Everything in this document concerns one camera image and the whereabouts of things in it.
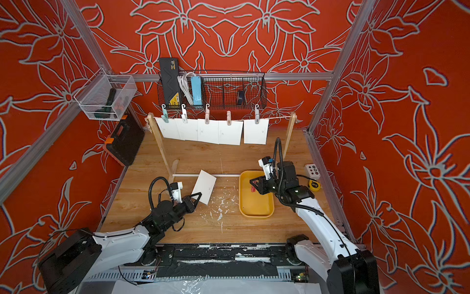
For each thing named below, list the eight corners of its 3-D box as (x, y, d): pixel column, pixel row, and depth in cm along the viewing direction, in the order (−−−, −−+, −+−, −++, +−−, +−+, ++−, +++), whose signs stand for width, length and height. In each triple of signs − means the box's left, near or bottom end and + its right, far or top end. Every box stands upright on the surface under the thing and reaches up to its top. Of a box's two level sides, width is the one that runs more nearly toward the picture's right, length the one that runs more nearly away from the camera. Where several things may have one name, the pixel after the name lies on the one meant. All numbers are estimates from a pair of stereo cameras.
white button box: (306, 180, 98) (309, 176, 95) (302, 168, 103) (305, 163, 100) (318, 180, 98) (321, 176, 95) (314, 168, 103) (316, 163, 100)
